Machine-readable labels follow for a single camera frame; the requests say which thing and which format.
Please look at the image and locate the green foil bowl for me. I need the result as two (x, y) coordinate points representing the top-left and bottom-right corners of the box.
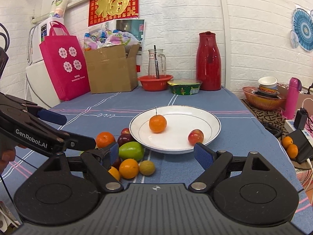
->
(167, 79), (202, 96)

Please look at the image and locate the orange on side table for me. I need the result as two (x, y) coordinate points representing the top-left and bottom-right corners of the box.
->
(286, 144), (299, 159)
(281, 136), (293, 149)

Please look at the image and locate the pink tote bag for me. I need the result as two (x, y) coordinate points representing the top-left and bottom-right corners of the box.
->
(39, 20), (90, 101)

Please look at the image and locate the white appliance behind bag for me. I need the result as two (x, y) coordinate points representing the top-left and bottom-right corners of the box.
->
(25, 17), (64, 109)

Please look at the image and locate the red apple behind pile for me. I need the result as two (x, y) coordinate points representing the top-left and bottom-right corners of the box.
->
(121, 128), (130, 135)

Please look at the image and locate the red plastic basket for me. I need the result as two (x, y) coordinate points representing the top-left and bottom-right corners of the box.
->
(138, 75), (173, 92)

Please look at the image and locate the green apple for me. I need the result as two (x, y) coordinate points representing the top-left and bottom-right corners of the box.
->
(119, 142), (145, 161)

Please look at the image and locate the floral cloth in box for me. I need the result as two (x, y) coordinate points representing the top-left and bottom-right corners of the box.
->
(83, 29), (139, 52)

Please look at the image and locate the red thermos jug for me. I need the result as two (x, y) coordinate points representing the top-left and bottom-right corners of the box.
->
(196, 31), (222, 91)

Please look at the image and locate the orange tangerine with stem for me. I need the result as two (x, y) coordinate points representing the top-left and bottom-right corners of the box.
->
(149, 108), (167, 133)

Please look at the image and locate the small orange kumquat back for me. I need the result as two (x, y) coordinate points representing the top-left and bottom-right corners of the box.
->
(108, 167), (121, 181)

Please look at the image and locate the red fu poster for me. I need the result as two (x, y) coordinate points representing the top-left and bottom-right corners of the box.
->
(88, 0), (139, 27)

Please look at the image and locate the small orange kumquat front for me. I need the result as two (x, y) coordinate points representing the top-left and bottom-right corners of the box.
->
(119, 159), (139, 179)

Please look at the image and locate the large orange tangerine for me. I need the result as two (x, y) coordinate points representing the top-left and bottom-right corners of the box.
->
(95, 132), (116, 148)

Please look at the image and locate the pink water bottle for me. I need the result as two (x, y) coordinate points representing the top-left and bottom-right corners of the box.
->
(283, 78), (302, 119)

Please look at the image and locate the black power adapter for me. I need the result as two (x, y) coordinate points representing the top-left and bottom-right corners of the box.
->
(293, 108), (308, 130)

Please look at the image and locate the white ceramic plate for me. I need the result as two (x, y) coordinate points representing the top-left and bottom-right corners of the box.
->
(129, 105), (221, 154)

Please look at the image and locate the small orange kumquat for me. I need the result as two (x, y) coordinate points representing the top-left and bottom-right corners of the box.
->
(108, 167), (121, 181)
(119, 159), (139, 179)

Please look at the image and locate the cardboard box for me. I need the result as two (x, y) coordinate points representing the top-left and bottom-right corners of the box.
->
(84, 44), (139, 94)

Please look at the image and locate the glass pitcher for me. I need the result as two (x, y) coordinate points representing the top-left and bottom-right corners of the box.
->
(148, 45), (166, 79)

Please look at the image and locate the black straw in pitcher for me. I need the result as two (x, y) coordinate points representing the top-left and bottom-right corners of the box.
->
(154, 45), (160, 79)

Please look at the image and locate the blue paper fan decoration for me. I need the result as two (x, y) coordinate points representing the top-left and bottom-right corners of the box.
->
(290, 9), (313, 52)

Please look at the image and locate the dark red plum back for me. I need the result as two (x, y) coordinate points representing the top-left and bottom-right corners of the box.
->
(117, 134), (135, 147)

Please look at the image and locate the person's left hand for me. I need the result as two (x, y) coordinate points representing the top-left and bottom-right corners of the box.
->
(0, 147), (16, 174)

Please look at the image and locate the red apple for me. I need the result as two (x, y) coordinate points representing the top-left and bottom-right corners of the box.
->
(121, 128), (130, 135)
(188, 129), (204, 146)

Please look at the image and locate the brown longan right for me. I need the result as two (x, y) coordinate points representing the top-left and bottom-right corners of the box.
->
(139, 160), (156, 176)

